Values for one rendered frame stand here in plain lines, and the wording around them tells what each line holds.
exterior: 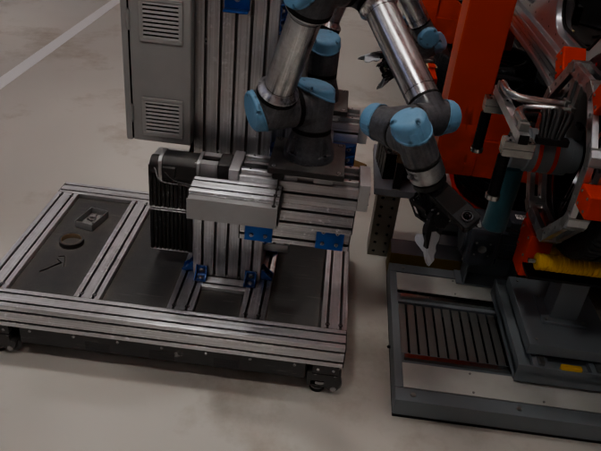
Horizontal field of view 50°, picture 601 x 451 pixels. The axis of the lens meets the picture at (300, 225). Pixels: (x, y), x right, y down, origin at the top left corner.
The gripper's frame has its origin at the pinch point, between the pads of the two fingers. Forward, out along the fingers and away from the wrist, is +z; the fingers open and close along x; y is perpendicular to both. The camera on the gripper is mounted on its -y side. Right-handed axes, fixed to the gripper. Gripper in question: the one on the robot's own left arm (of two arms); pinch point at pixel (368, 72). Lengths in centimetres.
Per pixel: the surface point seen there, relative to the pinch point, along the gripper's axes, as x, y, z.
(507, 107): 13, 48, -61
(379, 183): 35.2, 28.2, 6.3
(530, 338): 87, 74, -40
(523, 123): 11, 65, -69
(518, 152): 18, 67, -65
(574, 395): 109, 82, -48
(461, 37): 0.1, 7.2, -43.8
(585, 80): 15, 44, -84
